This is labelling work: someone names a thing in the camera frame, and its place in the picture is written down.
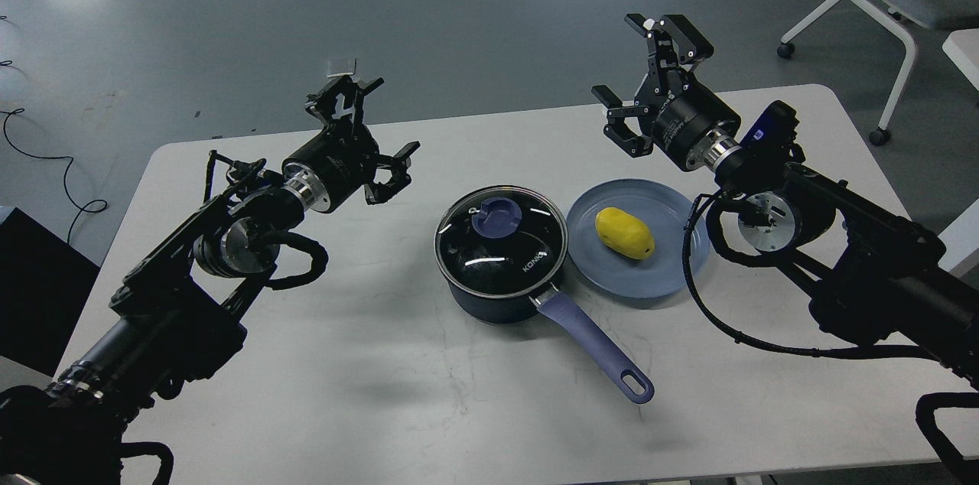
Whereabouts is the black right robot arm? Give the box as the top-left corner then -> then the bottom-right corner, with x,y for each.
592,12 -> 978,484

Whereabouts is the dark blue saucepan purple handle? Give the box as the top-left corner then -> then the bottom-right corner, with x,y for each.
434,185 -> 656,405

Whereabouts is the glass pot lid blue knob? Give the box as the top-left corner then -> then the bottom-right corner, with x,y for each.
434,185 -> 569,299

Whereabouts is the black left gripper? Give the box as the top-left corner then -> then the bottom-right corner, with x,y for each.
282,75 -> 421,213

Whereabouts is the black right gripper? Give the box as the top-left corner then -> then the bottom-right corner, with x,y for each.
591,12 -> 741,171

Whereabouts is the yellow potato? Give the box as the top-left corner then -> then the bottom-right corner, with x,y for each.
594,207 -> 656,261

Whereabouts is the blue round plate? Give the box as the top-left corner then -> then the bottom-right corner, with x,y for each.
566,178 -> 692,300

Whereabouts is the white table at right edge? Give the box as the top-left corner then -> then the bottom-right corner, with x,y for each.
942,28 -> 978,90

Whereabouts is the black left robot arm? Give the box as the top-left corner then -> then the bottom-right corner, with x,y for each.
2,74 -> 420,484

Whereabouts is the black floor cable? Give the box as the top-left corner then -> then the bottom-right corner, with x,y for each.
0,109 -> 109,245

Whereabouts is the black box at left edge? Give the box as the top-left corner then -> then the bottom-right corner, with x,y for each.
1,206 -> 100,376

